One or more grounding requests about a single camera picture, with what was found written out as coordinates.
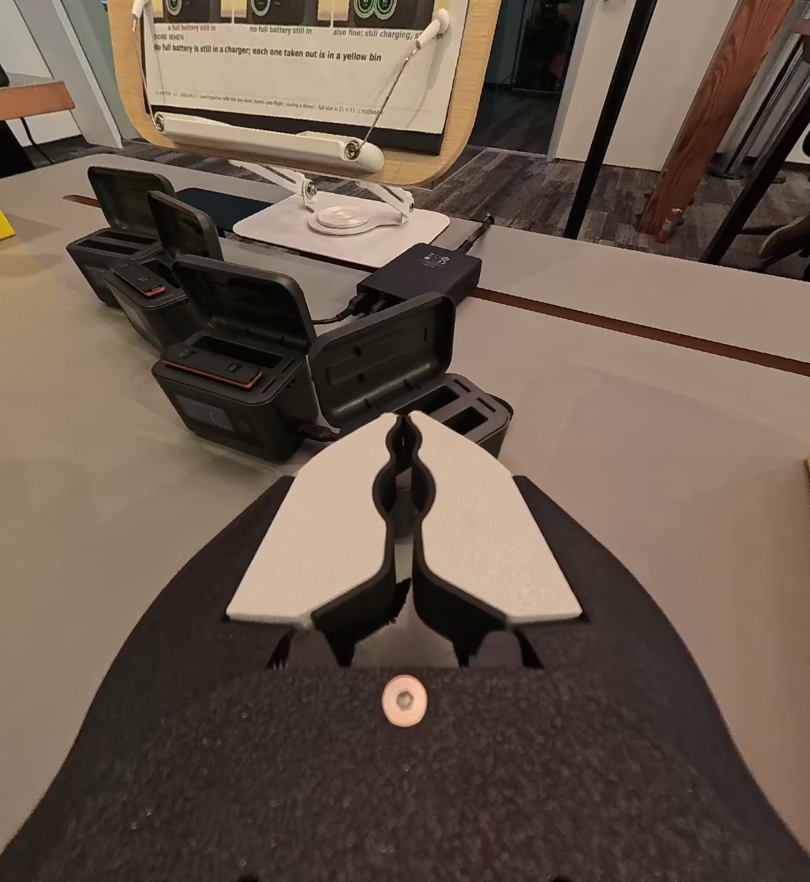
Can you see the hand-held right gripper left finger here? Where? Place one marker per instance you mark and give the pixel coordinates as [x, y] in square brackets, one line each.
[315, 544]

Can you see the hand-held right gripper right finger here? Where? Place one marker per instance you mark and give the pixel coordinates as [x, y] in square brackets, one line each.
[494, 551]

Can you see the orange trimmed black battery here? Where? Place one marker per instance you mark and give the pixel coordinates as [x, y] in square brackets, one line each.
[141, 279]
[212, 369]

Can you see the black usb charging hub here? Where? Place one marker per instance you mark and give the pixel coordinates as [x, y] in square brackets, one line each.
[439, 265]

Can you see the dark blue flat pad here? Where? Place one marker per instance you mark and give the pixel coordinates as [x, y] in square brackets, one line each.
[232, 210]

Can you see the red white small object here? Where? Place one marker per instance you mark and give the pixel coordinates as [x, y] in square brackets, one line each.
[668, 226]

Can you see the black metal pole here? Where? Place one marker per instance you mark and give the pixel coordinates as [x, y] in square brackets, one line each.
[608, 124]

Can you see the printed instruction sheet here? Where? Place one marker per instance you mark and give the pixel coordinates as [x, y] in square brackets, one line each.
[274, 83]

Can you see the wooden beam leg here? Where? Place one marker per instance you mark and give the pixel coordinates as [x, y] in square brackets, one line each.
[715, 117]

